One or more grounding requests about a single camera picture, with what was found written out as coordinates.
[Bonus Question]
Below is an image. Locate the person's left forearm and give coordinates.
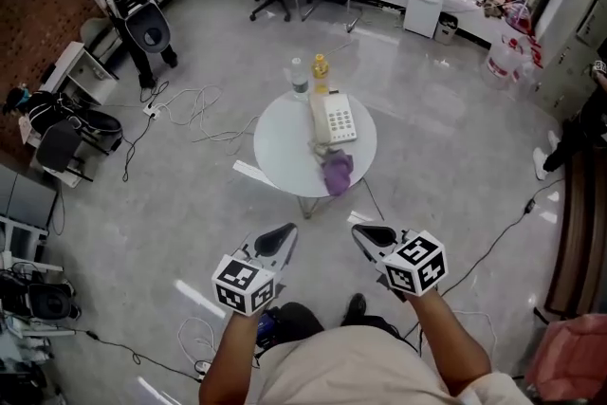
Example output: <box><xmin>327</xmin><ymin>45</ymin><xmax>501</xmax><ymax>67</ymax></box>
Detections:
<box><xmin>198</xmin><ymin>302</ymin><xmax>267</xmax><ymax>405</ymax></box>

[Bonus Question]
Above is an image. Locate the yellow drink bottle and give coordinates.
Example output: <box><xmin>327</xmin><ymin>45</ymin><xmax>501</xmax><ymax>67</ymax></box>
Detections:
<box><xmin>311</xmin><ymin>53</ymin><xmax>331</xmax><ymax>95</ymax></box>

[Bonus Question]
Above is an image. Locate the white flat strip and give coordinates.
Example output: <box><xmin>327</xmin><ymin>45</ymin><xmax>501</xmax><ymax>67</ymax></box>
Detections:
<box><xmin>232</xmin><ymin>159</ymin><xmax>276</xmax><ymax>191</ymax></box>

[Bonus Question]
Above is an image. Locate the person's right forearm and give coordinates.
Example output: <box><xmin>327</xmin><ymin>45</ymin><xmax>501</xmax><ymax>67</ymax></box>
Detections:
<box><xmin>406</xmin><ymin>286</ymin><xmax>492</xmax><ymax>397</ymax></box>

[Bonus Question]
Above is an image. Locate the coiled grey phone cord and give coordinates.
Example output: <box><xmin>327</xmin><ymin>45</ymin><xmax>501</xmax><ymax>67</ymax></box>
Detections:
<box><xmin>307</xmin><ymin>138</ymin><xmax>339</xmax><ymax>159</ymax></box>

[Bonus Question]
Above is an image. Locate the black monitor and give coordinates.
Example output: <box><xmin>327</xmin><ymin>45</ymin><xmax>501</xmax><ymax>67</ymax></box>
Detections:
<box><xmin>0</xmin><ymin>163</ymin><xmax>59</xmax><ymax>233</ymax></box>

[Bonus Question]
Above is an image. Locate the pink bag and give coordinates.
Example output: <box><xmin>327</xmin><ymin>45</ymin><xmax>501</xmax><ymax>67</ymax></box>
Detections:
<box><xmin>524</xmin><ymin>312</ymin><xmax>607</xmax><ymax>405</ymax></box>

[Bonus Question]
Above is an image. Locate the black floor cable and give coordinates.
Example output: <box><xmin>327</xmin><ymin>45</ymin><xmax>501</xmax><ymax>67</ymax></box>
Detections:
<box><xmin>438</xmin><ymin>177</ymin><xmax>566</xmax><ymax>298</ymax></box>

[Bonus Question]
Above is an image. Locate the round white table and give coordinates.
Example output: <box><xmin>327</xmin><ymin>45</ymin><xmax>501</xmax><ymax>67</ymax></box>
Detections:
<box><xmin>253</xmin><ymin>88</ymin><xmax>378</xmax><ymax>220</ymax></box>

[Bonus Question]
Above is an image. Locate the clear floor water jug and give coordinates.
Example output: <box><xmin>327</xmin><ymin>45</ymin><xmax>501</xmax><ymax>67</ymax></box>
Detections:
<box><xmin>482</xmin><ymin>36</ymin><xmax>528</xmax><ymax>90</ymax></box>

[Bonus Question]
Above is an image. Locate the person's beige shirt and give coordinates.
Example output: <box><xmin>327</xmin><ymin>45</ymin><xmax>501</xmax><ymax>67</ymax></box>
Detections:
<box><xmin>255</xmin><ymin>324</ymin><xmax>533</xmax><ymax>405</ymax></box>

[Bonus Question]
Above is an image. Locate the purple cloth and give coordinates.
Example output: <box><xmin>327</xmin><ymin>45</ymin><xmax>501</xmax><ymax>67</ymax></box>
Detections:
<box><xmin>321</xmin><ymin>149</ymin><xmax>355</xmax><ymax>197</ymax></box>

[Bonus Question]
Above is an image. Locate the person's black shoe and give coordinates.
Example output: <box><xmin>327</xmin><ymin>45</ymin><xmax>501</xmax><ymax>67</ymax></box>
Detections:
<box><xmin>274</xmin><ymin>302</ymin><xmax>325</xmax><ymax>350</ymax></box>
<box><xmin>341</xmin><ymin>292</ymin><xmax>367</xmax><ymax>327</ymax></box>

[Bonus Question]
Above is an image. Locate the black backpack rig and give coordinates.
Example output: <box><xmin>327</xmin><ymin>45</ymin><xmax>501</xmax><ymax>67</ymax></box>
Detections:
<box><xmin>2</xmin><ymin>85</ymin><xmax>123</xmax><ymax>143</ymax></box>

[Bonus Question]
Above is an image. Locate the white side table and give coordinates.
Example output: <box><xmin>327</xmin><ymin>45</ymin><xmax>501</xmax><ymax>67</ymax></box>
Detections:
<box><xmin>39</xmin><ymin>41</ymin><xmax>119</xmax><ymax>106</ymax></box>

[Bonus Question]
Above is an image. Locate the brown wooden cabinet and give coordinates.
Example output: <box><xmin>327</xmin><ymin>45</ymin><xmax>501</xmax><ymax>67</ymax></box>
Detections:
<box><xmin>543</xmin><ymin>146</ymin><xmax>607</xmax><ymax>318</ymax></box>

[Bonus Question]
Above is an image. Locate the grey waste bin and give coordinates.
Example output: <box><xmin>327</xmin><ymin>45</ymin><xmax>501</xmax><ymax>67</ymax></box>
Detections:
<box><xmin>433</xmin><ymin>11</ymin><xmax>459</xmax><ymax>46</ymax></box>

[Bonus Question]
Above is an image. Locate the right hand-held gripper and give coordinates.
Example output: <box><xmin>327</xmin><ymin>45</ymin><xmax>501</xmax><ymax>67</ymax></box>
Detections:
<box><xmin>351</xmin><ymin>223</ymin><xmax>450</xmax><ymax>298</ymax></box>

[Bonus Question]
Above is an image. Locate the white desk phone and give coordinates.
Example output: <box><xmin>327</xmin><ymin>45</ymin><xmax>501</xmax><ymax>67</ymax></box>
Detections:
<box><xmin>308</xmin><ymin>92</ymin><xmax>359</xmax><ymax>145</ymax></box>

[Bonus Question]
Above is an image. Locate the black round speaker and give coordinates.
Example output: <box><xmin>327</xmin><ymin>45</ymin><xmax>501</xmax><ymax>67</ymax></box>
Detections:
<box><xmin>27</xmin><ymin>282</ymin><xmax>77</xmax><ymax>322</ymax></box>

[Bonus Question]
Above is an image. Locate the clear water bottle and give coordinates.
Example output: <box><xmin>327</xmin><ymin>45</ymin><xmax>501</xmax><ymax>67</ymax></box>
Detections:
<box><xmin>289</xmin><ymin>57</ymin><xmax>309</xmax><ymax>102</ymax></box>

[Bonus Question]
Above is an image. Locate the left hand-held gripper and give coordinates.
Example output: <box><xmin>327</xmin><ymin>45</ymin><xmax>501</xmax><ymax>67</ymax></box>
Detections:
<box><xmin>212</xmin><ymin>222</ymin><xmax>299</xmax><ymax>315</ymax></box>

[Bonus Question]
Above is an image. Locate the white floor cable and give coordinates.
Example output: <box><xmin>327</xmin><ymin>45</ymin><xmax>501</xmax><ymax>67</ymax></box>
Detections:
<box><xmin>156</xmin><ymin>83</ymin><xmax>261</xmax><ymax>156</ymax></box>

